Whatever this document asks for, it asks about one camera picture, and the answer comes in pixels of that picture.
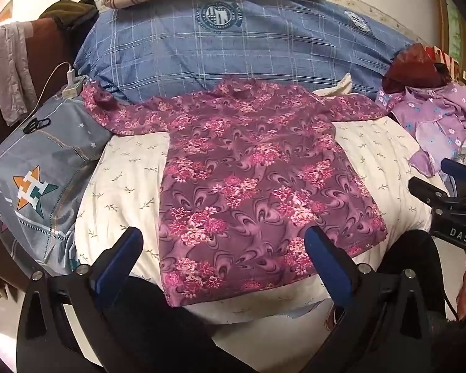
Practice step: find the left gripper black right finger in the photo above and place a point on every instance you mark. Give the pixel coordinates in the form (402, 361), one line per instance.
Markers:
(383, 327)

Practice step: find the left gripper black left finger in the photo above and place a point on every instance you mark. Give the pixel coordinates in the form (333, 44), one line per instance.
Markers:
(45, 341)

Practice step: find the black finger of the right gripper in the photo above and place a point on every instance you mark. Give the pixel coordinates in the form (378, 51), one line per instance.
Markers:
(426, 192)
(454, 169)

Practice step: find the purple pink floral shirt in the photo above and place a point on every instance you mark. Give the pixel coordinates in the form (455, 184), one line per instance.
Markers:
(251, 166)

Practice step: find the lilac floral garment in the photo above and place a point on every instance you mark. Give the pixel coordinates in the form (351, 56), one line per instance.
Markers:
(435, 118)

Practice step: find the dark red cloth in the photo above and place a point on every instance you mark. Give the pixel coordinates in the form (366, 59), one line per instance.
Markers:
(415, 66)

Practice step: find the grey star-logo pillow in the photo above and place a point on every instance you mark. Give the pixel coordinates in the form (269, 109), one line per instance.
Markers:
(43, 175)

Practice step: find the blue plaid quilt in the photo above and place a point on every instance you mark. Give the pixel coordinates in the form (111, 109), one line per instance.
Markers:
(173, 47)

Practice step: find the black hair clip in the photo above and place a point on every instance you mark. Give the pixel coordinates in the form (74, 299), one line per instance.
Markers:
(36, 124)

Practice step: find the grey hanging towel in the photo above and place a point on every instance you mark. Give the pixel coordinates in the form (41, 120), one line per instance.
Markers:
(17, 93)

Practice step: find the dark green cloth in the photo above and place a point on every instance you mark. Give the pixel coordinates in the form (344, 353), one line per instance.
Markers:
(69, 15)

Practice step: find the white charger with cable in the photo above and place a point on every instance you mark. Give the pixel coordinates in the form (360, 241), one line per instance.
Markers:
(68, 89)

